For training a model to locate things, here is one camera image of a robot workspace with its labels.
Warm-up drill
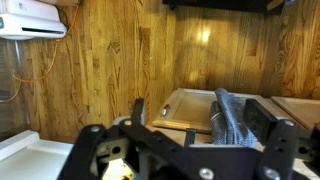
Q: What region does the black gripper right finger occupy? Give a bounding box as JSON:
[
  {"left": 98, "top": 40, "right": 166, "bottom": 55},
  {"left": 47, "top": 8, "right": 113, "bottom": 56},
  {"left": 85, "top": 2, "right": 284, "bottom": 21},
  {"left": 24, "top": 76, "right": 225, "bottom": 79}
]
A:
[{"left": 243, "top": 98, "right": 320, "bottom": 180}]

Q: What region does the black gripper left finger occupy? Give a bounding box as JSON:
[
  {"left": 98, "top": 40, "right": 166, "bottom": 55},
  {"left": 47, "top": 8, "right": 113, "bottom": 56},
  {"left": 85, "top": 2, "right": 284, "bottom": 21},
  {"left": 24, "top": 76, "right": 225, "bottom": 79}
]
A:
[{"left": 58, "top": 97, "right": 188, "bottom": 180}]

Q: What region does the black over-drawer hook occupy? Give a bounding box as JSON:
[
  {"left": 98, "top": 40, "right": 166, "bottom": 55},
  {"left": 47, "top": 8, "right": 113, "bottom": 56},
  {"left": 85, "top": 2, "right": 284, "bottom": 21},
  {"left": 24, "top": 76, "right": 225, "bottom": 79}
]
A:
[{"left": 184, "top": 128, "right": 197, "bottom": 148}]

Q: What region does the wooden cabinet door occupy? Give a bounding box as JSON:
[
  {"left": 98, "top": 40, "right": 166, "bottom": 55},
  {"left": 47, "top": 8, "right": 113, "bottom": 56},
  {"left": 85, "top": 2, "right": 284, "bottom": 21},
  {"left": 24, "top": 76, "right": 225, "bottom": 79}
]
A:
[
  {"left": 151, "top": 87, "right": 265, "bottom": 135},
  {"left": 270, "top": 96, "right": 320, "bottom": 132}
]

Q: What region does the grey hanging towel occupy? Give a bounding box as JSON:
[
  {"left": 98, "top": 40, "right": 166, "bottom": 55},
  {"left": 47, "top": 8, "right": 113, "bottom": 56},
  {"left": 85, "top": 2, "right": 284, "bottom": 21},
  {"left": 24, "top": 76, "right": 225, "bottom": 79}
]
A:
[{"left": 209, "top": 87, "right": 258, "bottom": 148}]

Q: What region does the white air purifier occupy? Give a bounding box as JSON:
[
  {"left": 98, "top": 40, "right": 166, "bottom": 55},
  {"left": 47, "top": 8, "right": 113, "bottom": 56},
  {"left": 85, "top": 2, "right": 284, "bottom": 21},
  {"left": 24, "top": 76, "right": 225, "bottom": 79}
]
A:
[{"left": 0, "top": 0, "right": 68, "bottom": 41}]

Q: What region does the black furniture base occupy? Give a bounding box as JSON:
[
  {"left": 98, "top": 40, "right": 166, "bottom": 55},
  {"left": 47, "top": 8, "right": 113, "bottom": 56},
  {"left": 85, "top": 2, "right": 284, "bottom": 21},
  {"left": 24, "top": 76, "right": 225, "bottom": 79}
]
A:
[{"left": 162, "top": 0, "right": 288, "bottom": 16}]

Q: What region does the white robot mount table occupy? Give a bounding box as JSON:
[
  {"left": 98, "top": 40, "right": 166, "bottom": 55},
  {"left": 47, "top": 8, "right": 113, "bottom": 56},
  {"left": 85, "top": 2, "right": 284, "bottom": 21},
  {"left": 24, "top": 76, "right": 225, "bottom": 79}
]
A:
[{"left": 0, "top": 129, "right": 75, "bottom": 180}]

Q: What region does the silver cabinet door handle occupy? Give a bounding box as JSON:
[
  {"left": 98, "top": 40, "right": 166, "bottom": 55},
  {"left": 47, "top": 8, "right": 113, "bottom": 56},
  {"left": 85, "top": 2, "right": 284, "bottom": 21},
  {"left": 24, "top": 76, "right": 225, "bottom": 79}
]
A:
[{"left": 160, "top": 103, "right": 171, "bottom": 119}]

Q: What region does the orange cable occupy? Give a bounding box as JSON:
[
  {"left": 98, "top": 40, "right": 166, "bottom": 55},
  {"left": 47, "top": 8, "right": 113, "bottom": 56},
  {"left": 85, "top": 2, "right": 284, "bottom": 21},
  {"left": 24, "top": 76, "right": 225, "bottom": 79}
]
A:
[{"left": 0, "top": 0, "right": 82, "bottom": 103}]

